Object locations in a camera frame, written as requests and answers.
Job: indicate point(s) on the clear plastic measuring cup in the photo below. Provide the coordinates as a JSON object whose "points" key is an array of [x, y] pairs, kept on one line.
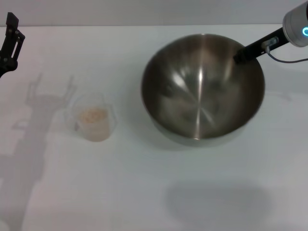
{"points": [[111, 121]]}

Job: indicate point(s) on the stainless steel mixing bowl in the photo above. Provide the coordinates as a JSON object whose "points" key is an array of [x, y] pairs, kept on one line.
{"points": [[202, 96]]}

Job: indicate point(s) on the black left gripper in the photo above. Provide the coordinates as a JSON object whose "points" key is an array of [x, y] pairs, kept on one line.
{"points": [[7, 67]]}

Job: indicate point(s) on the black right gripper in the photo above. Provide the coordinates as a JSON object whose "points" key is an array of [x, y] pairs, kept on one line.
{"points": [[256, 49]]}

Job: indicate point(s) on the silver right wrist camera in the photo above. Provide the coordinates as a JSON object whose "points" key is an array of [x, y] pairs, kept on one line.
{"points": [[270, 42]]}

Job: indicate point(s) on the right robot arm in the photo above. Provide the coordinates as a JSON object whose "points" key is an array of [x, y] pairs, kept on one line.
{"points": [[294, 19]]}

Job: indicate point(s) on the rice grains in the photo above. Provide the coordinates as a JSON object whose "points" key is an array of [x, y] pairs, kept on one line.
{"points": [[92, 115]]}

